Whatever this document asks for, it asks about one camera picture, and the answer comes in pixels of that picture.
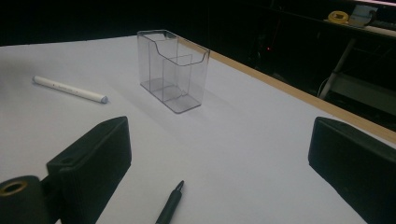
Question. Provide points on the white table mat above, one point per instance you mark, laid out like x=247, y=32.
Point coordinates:
x=233, y=149

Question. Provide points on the black pen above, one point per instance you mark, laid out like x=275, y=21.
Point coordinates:
x=170, y=205

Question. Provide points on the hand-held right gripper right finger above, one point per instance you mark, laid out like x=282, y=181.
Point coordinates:
x=358, y=165

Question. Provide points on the yellow tape roll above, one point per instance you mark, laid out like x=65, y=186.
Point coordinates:
x=337, y=17

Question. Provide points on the pale container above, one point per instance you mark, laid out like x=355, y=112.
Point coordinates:
x=361, y=15

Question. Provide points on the white pen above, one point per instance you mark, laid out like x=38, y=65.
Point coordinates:
x=68, y=88

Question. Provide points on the clear plastic pen holder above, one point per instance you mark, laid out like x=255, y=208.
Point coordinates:
x=183, y=77

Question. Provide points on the white desk frame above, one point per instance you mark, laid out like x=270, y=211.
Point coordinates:
x=358, y=87

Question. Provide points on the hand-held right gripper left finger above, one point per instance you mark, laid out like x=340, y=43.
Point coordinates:
x=93, y=161

